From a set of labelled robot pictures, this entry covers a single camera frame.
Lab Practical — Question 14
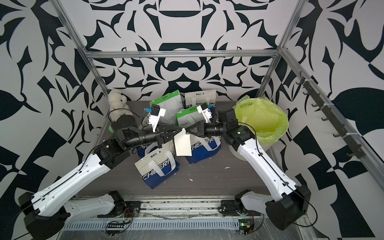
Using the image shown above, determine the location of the white receipt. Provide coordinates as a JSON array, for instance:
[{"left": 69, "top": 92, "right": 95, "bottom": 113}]
[{"left": 174, "top": 129, "right": 192, "bottom": 157}]

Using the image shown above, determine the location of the blue white takeout bag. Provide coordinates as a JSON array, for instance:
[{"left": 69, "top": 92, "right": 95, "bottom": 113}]
[
  {"left": 137, "top": 143, "right": 159, "bottom": 158},
  {"left": 186, "top": 135, "right": 222, "bottom": 164},
  {"left": 135, "top": 141, "right": 180, "bottom": 190},
  {"left": 185, "top": 90, "right": 217, "bottom": 108}
]

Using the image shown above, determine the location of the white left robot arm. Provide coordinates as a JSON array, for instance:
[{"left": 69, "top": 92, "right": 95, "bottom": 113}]
[{"left": 19, "top": 115, "right": 182, "bottom": 240}]

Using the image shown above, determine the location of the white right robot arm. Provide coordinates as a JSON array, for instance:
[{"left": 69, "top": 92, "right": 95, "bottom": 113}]
[{"left": 186, "top": 109, "right": 311, "bottom": 231}]

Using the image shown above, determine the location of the green white right takeout bag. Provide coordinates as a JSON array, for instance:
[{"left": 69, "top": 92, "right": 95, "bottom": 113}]
[{"left": 176, "top": 105, "right": 198, "bottom": 128}]

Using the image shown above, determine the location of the green white takeout bag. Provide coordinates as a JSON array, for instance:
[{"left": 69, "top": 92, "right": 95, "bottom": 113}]
[
  {"left": 176, "top": 105, "right": 198, "bottom": 128},
  {"left": 150, "top": 90, "right": 184, "bottom": 125}
]

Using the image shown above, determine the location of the green white left takeout bag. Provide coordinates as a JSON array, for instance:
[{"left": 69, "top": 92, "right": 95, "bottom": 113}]
[{"left": 150, "top": 90, "right": 184, "bottom": 125}]

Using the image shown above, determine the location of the blue white front takeout bag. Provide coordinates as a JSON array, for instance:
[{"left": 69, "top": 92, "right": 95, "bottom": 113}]
[{"left": 135, "top": 141, "right": 180, "bottom": 190}]

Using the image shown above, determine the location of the white plush bear toy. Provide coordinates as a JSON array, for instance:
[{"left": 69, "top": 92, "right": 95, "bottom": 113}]
[{"left": 108, "top": 90, "right": 133, "bottom": 122}]

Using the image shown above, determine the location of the green plastic bin liner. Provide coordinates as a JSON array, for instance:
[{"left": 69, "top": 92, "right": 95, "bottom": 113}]
[{"left": 233, "top": 96, "right": 289, "bottom": 146}]

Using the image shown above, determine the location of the cream ribbed trash bin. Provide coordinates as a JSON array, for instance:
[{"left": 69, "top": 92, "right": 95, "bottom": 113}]
[{"left": 228, "top": 138, "right": 273, "bottom": 163}]

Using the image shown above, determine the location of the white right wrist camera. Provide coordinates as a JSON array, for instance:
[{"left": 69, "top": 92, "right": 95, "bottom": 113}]
[{"left": 197, "top": 103, "right": 212, "bottom": 123}]

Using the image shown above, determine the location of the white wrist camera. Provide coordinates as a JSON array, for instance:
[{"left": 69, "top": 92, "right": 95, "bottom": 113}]
[
  {"left": 197, "top": 103, "right": 212, "bottom": 123},
  {"left": 146, "top": 104, "right": 166, "bottom": 133}
]

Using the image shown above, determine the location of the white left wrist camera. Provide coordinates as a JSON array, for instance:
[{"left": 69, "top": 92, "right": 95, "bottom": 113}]
[{"left": 146, "top": 104, "right": 166, "bottom": 133}]

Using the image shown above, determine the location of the grey wall hook rail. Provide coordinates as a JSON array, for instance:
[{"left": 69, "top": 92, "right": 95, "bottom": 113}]
[{"left": 297, "top": 73, "right": 366, "bottom": 159}]

